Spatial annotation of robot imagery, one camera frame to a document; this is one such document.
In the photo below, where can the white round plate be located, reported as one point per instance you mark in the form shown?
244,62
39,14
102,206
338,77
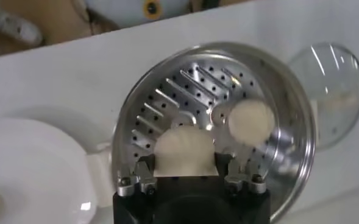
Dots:
45,170

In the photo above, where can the white steamed baozi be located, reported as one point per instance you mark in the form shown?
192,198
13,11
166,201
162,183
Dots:
183,152
251,121

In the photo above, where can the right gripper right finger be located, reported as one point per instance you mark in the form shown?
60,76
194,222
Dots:
237,182

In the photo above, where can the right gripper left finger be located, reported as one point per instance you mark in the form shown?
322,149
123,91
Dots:
144,179

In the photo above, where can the perforated steel steamer basket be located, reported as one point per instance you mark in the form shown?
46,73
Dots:
179,91

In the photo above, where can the round glass pot lid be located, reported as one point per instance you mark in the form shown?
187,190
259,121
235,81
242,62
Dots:
334,76

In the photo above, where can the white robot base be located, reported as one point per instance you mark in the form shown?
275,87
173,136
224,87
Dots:
130,12

